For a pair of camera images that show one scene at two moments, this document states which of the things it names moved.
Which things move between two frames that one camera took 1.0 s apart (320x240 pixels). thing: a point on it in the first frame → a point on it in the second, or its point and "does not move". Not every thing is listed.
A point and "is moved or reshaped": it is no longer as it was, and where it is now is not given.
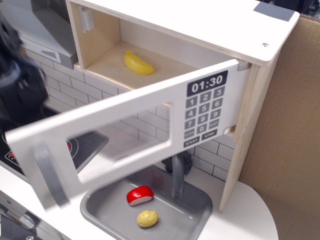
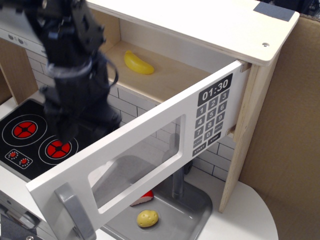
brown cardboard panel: (283, 160) does not move
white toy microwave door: (204, 109) is moved or reshaped
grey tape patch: (274, 11) does not move
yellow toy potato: (147, 218) does not move
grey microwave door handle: (46, 169) → (79, 221)
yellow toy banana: (136, 64) does not move
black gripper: (23, 88) → (79, 95)
